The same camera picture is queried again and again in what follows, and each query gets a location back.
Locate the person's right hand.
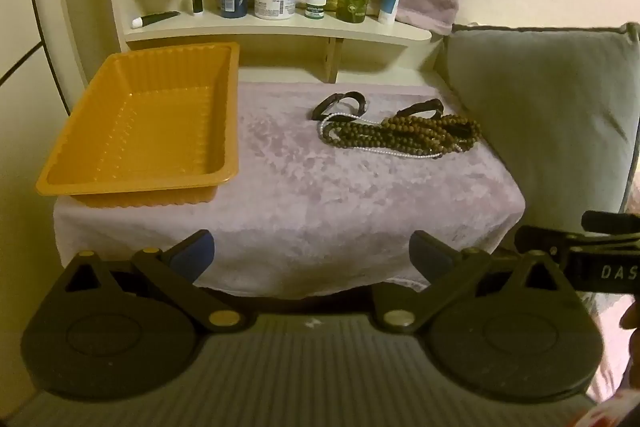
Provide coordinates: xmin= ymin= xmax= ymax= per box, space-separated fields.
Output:
xmin=620 ymin=303 xmax=640 ymax=333

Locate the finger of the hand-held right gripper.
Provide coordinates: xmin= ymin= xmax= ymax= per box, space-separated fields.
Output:
xmin=515 ymin=226 xmax=582 ymax=266
xmin=581 ymin=211 xmax=640 ymax=236

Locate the white pearl necklace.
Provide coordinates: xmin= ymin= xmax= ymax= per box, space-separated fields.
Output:
xmin=317 ymin=109 xmax=447 ymax=160

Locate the grey cushion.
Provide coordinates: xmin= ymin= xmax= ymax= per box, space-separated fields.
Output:
xmin=435 ymin=23 xmax=640 ymax=258

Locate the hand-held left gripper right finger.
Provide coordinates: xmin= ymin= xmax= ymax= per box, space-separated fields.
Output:
xmin=372 ymin=231 xmax=576 ymax=336

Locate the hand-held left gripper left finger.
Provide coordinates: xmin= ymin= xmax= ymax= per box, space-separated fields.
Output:
xmin=62 ymin=229 xmax=257 ymax=334

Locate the orange plastic tray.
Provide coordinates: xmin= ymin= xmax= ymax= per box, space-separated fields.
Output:
xmin=36 ymin=42 xmax=241 ymax=208

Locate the black tube with white cap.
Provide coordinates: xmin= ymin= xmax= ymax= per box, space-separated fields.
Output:
xmin=131 ymin=10 xmax=181 ymax=30

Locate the lilac plush cloth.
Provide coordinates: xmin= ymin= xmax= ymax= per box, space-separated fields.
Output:
xmin=52 ymin=82 xmax=526 ymax=300

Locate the brown wooden bead necklace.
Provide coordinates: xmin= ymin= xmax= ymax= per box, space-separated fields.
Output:
xmin=380 ymin=113 xmax=483 ymax=158

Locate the dark bead string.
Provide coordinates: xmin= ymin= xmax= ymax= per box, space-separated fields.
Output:
xmin=322 ymin=122 xmax=388 ymax=150

